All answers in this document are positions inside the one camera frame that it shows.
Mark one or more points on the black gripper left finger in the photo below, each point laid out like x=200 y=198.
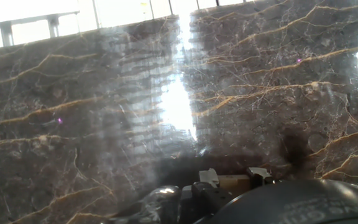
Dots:
x=208 y=186

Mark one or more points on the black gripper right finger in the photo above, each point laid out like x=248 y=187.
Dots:
x=259 y=176

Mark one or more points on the protruding wooden Jenga block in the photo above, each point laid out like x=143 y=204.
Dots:
x=233 y=184

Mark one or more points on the dark marble pattern mat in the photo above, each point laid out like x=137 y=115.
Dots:
x=73 y=93

